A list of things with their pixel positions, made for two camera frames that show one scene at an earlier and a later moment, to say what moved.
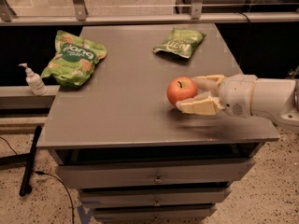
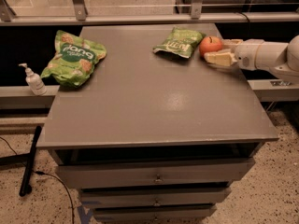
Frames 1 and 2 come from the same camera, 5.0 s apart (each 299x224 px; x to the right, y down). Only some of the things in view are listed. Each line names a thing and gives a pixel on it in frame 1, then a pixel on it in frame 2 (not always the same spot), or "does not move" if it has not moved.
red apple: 180,88 to 209,44
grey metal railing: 79,15 does not move
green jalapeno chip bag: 181,42 does not move
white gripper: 237,94 to 248,54
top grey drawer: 75,175 does not move
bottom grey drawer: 152,214 does not move
